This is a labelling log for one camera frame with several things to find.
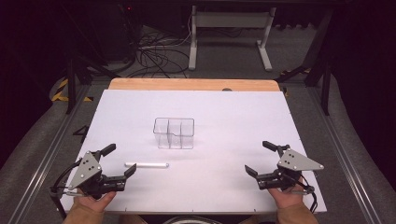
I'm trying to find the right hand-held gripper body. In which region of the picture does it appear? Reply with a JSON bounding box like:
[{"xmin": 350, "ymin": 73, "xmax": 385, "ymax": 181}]
[{"xmin": 256, "ymin": 147, "xmax": 325, "ymax": 192}]

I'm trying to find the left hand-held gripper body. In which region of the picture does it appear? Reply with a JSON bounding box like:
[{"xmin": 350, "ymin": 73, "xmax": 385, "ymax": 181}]
[{"xmin": 67, "ymin": 150, "xmax": 129, "ymax": 201}]

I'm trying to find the person's left hand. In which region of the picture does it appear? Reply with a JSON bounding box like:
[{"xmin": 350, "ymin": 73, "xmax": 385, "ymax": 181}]
[{"xmin": 73, "ymin": 189, "xmax": 118, "ymax": 215}]

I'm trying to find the person's right hand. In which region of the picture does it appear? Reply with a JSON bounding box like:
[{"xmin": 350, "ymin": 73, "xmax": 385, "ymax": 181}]
[{"xmin": 267, "ymin": 177, "xmax": 305, "ymax": 210}]

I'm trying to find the white pen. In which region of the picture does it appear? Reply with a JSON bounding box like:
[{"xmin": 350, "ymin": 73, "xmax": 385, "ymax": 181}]
[{"xmin": 123, "ymin": 161, "xmax": 171, "ymax": 169}]

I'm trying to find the white table mat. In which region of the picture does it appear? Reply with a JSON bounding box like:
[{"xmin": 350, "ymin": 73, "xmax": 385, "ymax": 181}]
[{"xmin": 59, "ymin": 89, "xmax": 328, "ymax": 216}]

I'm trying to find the clear plastic organizer box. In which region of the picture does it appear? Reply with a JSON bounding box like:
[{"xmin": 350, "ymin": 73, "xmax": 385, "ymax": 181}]
[{"xmin": 152, "ymin": 117, "xmax": 196, "ymax": 150}]

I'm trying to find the yellow black hazard tape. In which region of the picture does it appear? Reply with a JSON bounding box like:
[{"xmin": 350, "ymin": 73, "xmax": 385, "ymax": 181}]
[{"xmin": 50, "ymin": 77, "xmax": 94, "ymax": 104}]

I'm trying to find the black metal stand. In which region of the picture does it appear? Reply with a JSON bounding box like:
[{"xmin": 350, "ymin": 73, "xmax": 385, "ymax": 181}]
[
  {"xmin": 275, "ymin": 8, "xmax": 333, "ymax": 117},
  {"xmin": 64, "ymin": 46, "xmax": 120, "ymax": 116}
]

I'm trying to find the round grey stool seat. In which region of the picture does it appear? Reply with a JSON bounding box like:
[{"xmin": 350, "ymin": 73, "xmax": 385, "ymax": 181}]
[{"xmin": 162, "ymin": 216, "xmax": 217, "ymax": 224}]

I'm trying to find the left hand-held gripper black cable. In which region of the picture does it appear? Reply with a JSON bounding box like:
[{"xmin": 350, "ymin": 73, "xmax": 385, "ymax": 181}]
[{"xmin": 49, "ymin": 158, "xmax": 83, "ymax": 220}]

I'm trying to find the hand-held gripper black cable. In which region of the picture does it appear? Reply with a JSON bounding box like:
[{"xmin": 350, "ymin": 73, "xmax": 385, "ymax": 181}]
[
  {"xmin": 49, "ymin": 158, "xmax": 83, "ymax": 220},
  {"xmin": 297, "ymin": 174, "xmax": 319, "ymax": 215}
]

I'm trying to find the right hand-held gripper black cable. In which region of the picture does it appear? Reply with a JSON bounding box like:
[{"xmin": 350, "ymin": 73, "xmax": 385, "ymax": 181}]
[{"xmin": 297, "ymin": 174, "xmax": 319, "ymax": 215}]

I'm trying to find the aluminium floor rail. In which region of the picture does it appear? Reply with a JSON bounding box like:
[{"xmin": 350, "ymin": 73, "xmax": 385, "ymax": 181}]
[
  {"xmin": 306, "ymin": 85, "xmax": 384, "ymax": 224},
  {"xmin": 7, "ymin": 83, "xmax": 92, "ymax": 224}
]

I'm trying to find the tangle of black floor cables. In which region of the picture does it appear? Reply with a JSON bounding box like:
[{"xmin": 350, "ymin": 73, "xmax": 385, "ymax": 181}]
[{"xmin": 125, "ymin": 27, "xmax": 191, "ymax": 79}]

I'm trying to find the white metal desk frame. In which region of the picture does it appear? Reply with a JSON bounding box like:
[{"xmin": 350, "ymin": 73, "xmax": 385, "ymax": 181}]
[{"xmin": 188, "ymin": 5, "xmax": 277, "ymax": 73}]

